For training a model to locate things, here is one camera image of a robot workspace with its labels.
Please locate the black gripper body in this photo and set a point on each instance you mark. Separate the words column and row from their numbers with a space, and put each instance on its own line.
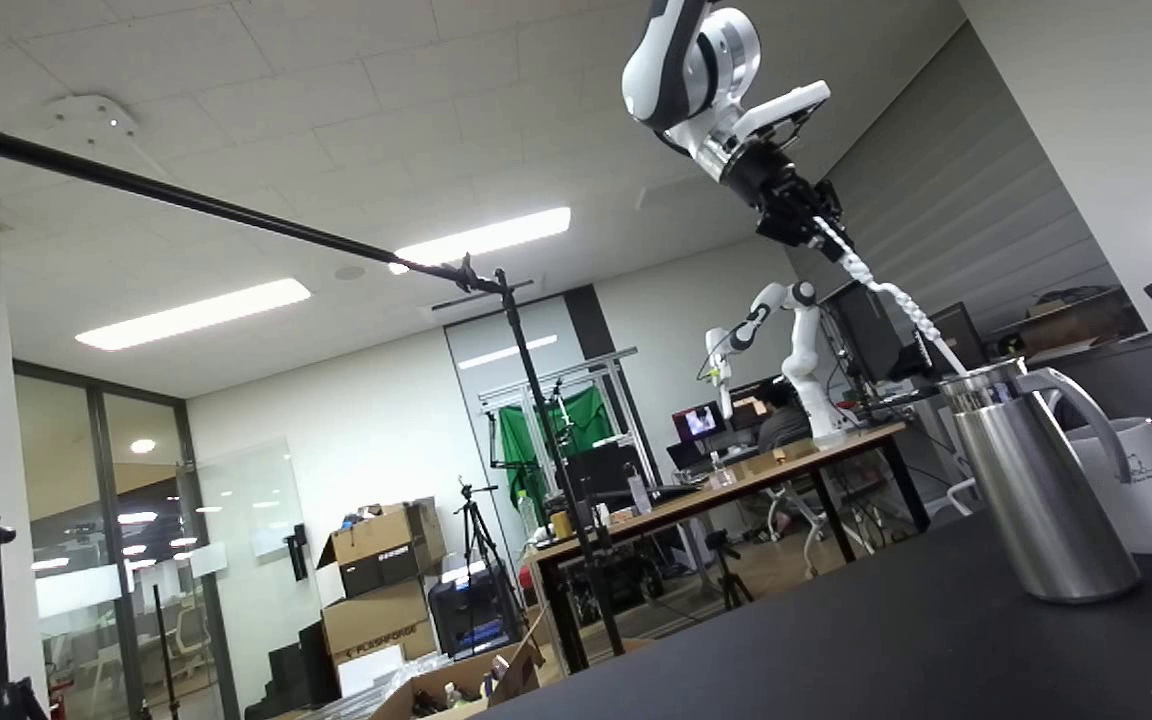
column 767, row 172

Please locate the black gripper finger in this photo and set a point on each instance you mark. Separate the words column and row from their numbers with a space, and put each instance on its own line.
column 790, row 226
column 820, row 206

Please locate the white spiral rod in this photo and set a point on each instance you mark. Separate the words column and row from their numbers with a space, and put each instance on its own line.
column 902, row 306

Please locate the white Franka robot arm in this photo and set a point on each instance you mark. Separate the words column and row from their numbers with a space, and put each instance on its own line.
column 682, row 66

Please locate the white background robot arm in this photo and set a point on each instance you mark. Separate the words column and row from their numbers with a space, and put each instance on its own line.
column 807, row 361

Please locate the tall silver metal cup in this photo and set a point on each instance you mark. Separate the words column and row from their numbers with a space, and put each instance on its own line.
column 1050, row 492

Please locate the grey window blinds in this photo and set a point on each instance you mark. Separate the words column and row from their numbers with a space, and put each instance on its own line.
column 979, row 185

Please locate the small lit monitor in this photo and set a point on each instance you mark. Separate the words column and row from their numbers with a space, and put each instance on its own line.
column 696, row 425

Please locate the long wooden table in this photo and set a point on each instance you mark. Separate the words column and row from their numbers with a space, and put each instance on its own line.
column 737, row 482

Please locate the green cloth backdrop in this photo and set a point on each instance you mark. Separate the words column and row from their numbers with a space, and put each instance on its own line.
column 587, row 422

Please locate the bright rectangular ceiling light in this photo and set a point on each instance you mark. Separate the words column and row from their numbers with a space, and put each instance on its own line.
column 199, row 312
column 482, row 237

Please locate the black light stand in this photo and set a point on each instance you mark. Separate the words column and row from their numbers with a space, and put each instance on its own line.
column 554, row 453

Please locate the white ceramic mug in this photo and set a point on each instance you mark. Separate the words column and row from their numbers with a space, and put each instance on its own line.
column 1142, row 492

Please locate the open brown cardboard box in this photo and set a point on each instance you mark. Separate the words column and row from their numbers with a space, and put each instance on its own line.
column 382, row 542

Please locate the black boom pole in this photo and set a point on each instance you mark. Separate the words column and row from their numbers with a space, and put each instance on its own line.
column 202, row 202

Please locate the flat cardboard box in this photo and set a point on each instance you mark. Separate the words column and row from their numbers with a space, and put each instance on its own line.
column 448, row 682

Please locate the closed brown cardboard box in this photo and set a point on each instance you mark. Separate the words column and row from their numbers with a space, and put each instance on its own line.
column 377, row 623

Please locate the round white ceiling fixture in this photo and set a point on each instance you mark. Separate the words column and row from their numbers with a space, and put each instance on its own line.
column 89, row 119

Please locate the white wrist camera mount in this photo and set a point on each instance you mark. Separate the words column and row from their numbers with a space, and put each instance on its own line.
column 790, row 111

